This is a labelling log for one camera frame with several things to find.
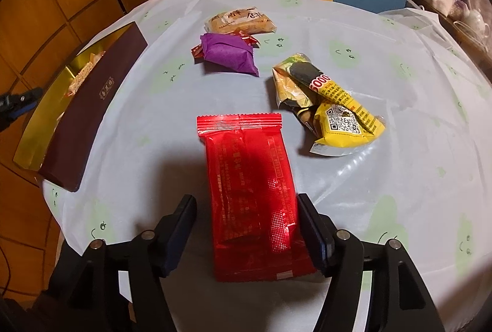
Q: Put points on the yellow seed snack packet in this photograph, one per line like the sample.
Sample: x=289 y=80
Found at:
x=338 y=124

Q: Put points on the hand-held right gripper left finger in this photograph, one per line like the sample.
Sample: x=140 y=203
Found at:
x=175 y=239

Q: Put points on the clear pastry packet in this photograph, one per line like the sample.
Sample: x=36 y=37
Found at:
x=238 y=22

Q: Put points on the clear grain bar packet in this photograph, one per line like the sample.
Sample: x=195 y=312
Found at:
x=82 y=75

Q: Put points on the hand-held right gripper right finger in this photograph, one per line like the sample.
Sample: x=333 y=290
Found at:
x=317 y=239

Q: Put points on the gold tin box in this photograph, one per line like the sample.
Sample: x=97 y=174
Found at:
x=96 y=105

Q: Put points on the white green-printed tablecloth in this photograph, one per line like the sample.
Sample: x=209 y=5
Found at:
x=384 y=182

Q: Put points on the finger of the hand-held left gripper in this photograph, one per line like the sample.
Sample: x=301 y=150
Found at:
x=21 y=99

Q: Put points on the white teapot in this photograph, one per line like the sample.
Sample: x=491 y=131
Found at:
x=471 y=19

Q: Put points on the purple snack packet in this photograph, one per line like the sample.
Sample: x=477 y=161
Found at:
x=228 y=53

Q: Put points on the red foil snack packet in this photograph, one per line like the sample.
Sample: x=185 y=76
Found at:
x=246 y=182

